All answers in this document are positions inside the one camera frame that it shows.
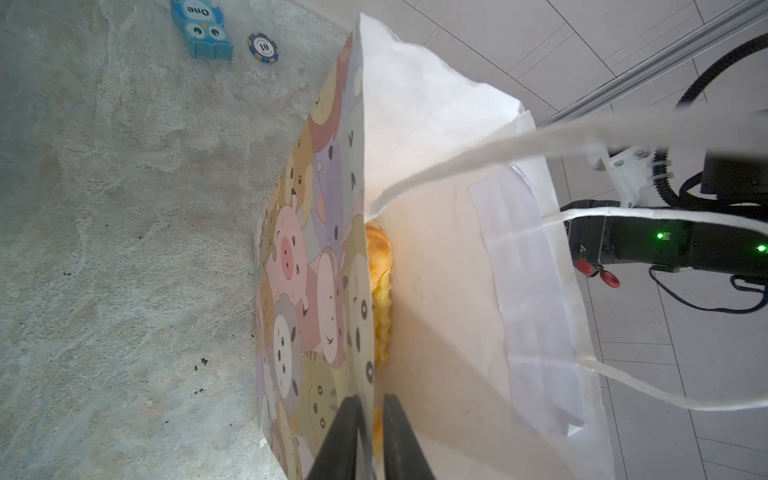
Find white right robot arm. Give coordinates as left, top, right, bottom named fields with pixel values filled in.
left=564, top=147, right=767, bottom=313

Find blue poker chip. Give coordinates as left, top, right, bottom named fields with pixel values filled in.
left=247, top=32, right=279, bottom=64

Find braided yellow fake bread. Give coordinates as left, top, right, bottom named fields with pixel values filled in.
left=372, top=278, right=392, bottom=370

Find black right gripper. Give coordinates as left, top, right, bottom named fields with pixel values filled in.
left=564, top=214, right=666, bottom=270

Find ridged yellow fake bread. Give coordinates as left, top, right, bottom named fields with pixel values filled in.
left=373, top=407, right=383, bottom=461

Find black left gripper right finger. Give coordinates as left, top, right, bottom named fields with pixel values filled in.
left=383, top=394, right=435, bottom=480

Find cartoon animal paper bag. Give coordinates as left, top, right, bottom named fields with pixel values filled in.
left=254, top=15, right=767, bottom=479

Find long fake bread roll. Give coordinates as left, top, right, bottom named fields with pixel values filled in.
left=366, top=221, right=393, bottom=290

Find blue owl toy block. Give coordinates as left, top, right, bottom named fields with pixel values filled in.
left=169, top=0, right=233, bottom=60

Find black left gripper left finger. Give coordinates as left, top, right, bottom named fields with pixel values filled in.
left=306, top=395, right=359, bottom=480

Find red kitchen tongs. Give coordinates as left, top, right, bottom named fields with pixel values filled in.
left=573, top=258, right=621, bottom=289

